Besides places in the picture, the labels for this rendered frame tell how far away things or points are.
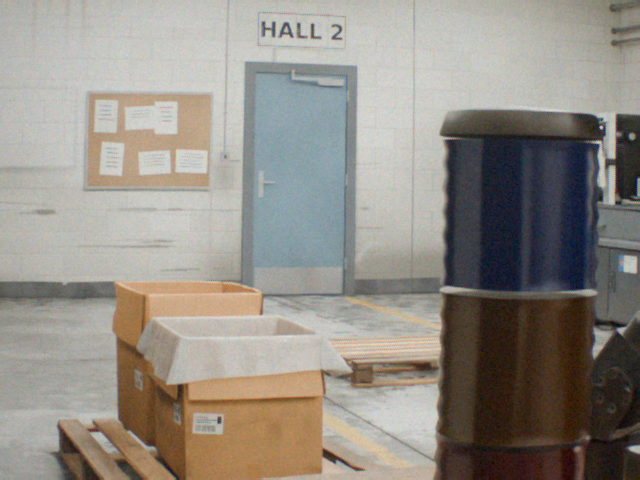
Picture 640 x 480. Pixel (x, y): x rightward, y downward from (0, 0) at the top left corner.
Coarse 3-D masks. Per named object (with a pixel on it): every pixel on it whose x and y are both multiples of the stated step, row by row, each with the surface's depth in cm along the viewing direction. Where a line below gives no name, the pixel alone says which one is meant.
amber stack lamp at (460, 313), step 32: (448, 288) 29; (448, 320) 28; (480, 320) 27; (512, 320) 27; (544, 320) 27; (576, 320) 27; (448, 352) 28; (480, 352) 27; (512, 352) 27; (544, 352) 27; (576, 352) 27; (448, 384) 28; (480, 384) 27; (512, 384) 27; (544, 384) 27; (576, 384) 27; (448, 416) 28; (480, 416) 27; (512, 416) 27; (544, 416) 27; (576, 416) 27
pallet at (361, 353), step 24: (384, 336) 780; (408, 336) 782; (432, 336) 784; (360, 360) 680; (384, 360) 680; (408, 360) 683; (432, 360) 687; (360, 384) 674; (384, 384) 679; (408, 384) 684
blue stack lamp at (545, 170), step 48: (480, 144) 27; (528, 144) 27; (576, 144) 27; (480, 192) 27; (528, 192) 27; (576, 192) 27; (480, 240) 27; (528, 240) 27; (576, 240) 27; (480, 288) 27; (528, 288) 27; (576, 288) 27
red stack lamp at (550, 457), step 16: (448, 448) 28; (464, 448) 28; (480, 448) 27; (496, 448) 27; (512, 448) 27; (528, 448) 27; (544, 448) 27; (560, 448) 27; (576, 448) 27; (448, 464) 28; (464, 464) 28; (480, 464) 27; (496, 464) 27; (512, 464) 27; (528, 464) 27; (544, 464) 27; (560, 464) 27; (576, 464) 28
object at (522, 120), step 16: (448, 112) 28; (464, 112) 27; (480, 112) 27; (496, 112) 27; (512, 112) 27; (528, 112) 27; (544, 112) 27; (560, 112) 27; (576, 112) 27; (448, 128) 28; (464, 128) 27; (480, 128) 27; (496, 128) 27; (512, 128) 27; (528, 128) 27; (544, 128) 27; (560, 128) 27; (576, 128) 27; (592, 128) 27
